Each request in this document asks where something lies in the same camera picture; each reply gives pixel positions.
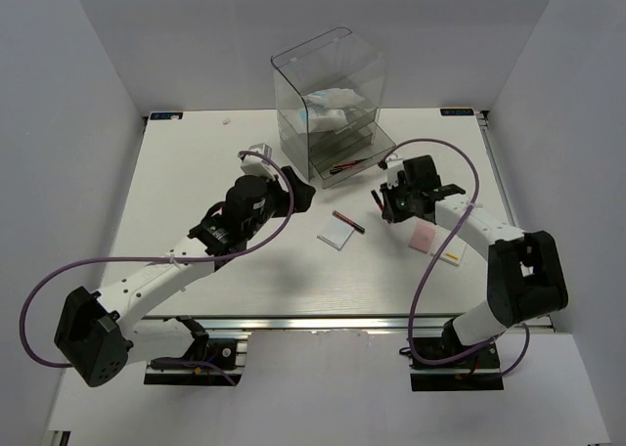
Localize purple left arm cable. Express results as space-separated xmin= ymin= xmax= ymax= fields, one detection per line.
xmin=19 ymin=151 xmax=295 ymax=387

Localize pink makeup packet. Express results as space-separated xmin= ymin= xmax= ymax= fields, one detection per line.
xmin=408 ymin=223 xmax=436 ymax=253

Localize blue label sticker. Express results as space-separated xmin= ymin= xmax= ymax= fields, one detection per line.
xmin=149 ymin=111 xmax=183 ymax=121
xmin=439 ymin=108 xmax=474 ymax=116

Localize clear acrylic organizer with drawers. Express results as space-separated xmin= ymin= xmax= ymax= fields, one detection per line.
xmin=270 ymin=26 xmax=395 ymax=189

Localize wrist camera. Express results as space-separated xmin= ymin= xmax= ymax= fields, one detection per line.
xmin=239 ymin=143 xmax=274 ymax=180
xmin=379 ymin=154 xmax=404 ymax=189

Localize red lip gloss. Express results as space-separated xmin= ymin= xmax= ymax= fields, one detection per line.
xmin=329 ymin=163 xmax=357 ymax=175
xmin=332 ymin=157 xmax=371 ymax=168

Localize red lip gloss tube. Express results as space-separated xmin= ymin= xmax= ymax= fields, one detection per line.
xmin=371 ymin=190 xmax=385 ymax=218

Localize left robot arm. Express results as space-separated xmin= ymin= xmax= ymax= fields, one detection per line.
xmin=54 ymin=166 xmax=316 ymax=387

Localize blue label sticker right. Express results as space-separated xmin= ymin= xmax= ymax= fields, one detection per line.
xmin=439 ymin=108 xmax=474 ymax=116

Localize dark lip gloss tube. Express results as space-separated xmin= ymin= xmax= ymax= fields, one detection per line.
xmin=332 ymin=210 xmax=366 ymax=235

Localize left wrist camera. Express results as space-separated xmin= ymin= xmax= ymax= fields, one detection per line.
xmin=239 ymin=143 xmax=274 ymax=180

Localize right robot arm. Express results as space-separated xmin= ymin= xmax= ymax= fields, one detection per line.
xmin=380 ymin=156 xmax=568 ymax=367

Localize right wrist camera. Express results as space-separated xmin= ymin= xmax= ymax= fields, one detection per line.
xmin=379 ymin=154 xmax=404 ymax=189

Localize white square pad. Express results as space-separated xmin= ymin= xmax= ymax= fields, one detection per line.
xmin=317 ymin=218 xmax=354 ymax=250

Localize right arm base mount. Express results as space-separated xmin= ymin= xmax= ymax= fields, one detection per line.
xmin=398 ymin=344 xmax=504 ymax=392

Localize blue label sticker left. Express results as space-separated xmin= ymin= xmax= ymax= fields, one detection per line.
xmin=149 ymin=111 xmax=183 ymax=121

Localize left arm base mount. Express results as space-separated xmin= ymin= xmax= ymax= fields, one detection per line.
xmin=144 ymin=316 xmax=246 ymax=387

